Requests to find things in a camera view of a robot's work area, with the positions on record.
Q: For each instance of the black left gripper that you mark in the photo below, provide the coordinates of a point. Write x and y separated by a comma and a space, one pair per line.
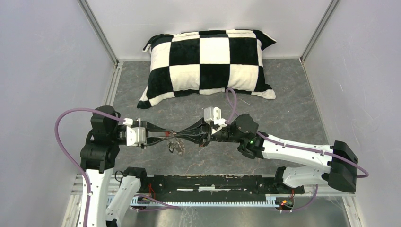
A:
151, 141

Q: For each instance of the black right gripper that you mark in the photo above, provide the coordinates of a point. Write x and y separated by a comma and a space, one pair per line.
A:
198, 127

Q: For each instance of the metal key organizer red handle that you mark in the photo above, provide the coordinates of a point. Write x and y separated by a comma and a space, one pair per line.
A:
175, 144

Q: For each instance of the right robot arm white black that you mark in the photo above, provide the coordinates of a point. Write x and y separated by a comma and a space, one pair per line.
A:
332, 165

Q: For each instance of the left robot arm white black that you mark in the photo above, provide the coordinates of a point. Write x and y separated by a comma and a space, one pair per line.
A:
98, 156

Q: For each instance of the black white checkered pillow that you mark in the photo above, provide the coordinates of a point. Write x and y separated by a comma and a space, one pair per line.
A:
206, 62

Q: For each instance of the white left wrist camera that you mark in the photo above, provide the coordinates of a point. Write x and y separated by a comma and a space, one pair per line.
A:
135, 133

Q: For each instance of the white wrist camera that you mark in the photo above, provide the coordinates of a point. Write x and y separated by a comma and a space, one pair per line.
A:
213, 117
135, 133

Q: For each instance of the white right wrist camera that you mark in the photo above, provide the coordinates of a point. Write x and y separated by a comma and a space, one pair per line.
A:
213, 117

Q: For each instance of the white slotted cable duct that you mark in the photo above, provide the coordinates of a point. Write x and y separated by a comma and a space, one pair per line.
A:
269, 202

